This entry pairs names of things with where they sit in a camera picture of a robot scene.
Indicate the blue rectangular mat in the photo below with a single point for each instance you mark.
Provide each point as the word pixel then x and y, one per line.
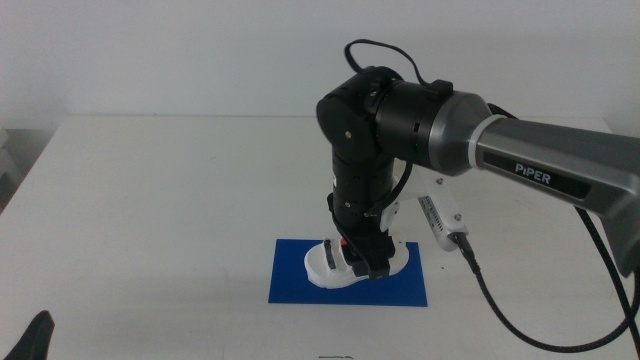
pixel 290 290

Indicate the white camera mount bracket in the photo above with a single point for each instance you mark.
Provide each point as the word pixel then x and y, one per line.
pixel 420 187

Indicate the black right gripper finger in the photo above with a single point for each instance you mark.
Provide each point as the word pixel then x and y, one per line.
pixel 356 256
pixel 380 262

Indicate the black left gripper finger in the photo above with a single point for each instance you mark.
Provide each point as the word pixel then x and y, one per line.
pixel 35 340

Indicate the white shoe with stripes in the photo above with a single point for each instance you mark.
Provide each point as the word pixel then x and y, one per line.
pixel 320 270

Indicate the right black grey Piper arm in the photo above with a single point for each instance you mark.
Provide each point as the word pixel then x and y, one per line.
pixel 550 150

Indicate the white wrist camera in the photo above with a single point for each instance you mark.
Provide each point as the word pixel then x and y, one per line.
pixel 442 225

